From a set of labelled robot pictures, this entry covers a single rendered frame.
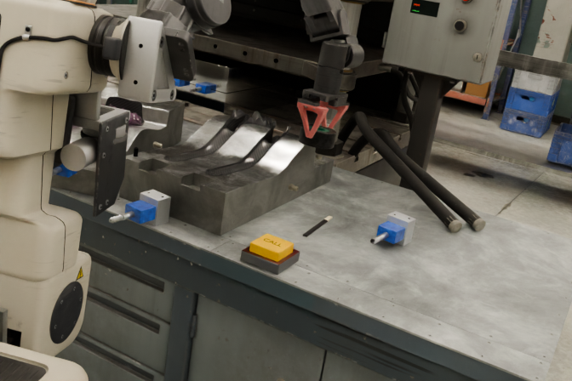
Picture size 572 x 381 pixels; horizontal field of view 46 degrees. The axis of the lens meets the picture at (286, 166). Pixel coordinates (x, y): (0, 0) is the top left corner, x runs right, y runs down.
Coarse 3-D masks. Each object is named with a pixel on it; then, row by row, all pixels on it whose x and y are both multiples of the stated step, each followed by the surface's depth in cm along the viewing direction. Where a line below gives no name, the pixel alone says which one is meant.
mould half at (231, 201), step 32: (256, 128) 161; (128, 160) 140; (160, 160) 142; (192, 160) 147; (224, 160) 151; (288, 160) 151; (320, 160) 170; (128, 192) 142; (192, 192) 133; (224, 192) 130; (256, 192) 141; (288, 192) 154; (192, 224) 135; (224, 224) 132
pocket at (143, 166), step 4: (148, 160) 142; (152, 160) 143; (156, 160) 142; (140, 164) 139; (144, 164) 141; (148, 164) 142; (152, 164) 143; (156, 164) 142; (160, 164) 142; (164, 164) 141; (168, 164) 141; (140, 168) 140; (144, 168) 141; (148, 168) 142; (152, 168) 143; (156, 168) 143; (148, 172) 138; (152, 172) 142; (156, 172) 143
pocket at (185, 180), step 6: (192, 174) 138; (198, 174) 138; (186, 180) 137; (192, 180) 139; (198, 180) 138; (204, 180) 137; (210, 180) 136; (186, 186) 134; (192, 186) 138; (198, 186) 138
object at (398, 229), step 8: (392, 216) 142; (400, 216) 142; (408, 216) 143; (384, 224) 140; (392, 224) 141; (400, 224) 141; (408, 224) 140; (384, 232) 138; (392, 232) 138; (400, 232) 139; (408, 232) 141; (376, 240) 134; (384, 240) 139; (392, 240) 138; (400, 240) 140; (408, 240) 142
